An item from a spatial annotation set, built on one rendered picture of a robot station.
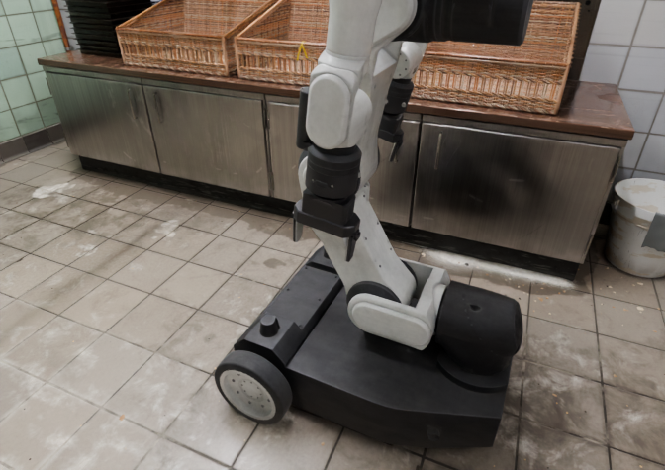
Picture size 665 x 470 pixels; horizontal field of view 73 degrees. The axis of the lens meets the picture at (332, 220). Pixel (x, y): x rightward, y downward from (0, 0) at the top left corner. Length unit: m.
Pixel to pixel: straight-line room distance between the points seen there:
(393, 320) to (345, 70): 0.60
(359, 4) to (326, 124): 0.16
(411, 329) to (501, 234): 0.74
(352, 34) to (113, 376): 1.14
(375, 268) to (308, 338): 0.27
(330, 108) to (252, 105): 1.18
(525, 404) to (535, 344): 0.23
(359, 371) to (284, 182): 0.99
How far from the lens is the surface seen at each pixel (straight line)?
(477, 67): 1.54
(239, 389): 1.21
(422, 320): 1.03
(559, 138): 1.54
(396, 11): 0.79
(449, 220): 1.69
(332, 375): 1.10
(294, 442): 1.21
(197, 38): 1.95
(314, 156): 0.71
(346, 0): 0.64
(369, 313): 1.06
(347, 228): 0.77
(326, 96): 0.65
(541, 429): 1.33
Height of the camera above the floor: 1.02
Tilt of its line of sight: 31 degrees down
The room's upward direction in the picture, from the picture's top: straight up
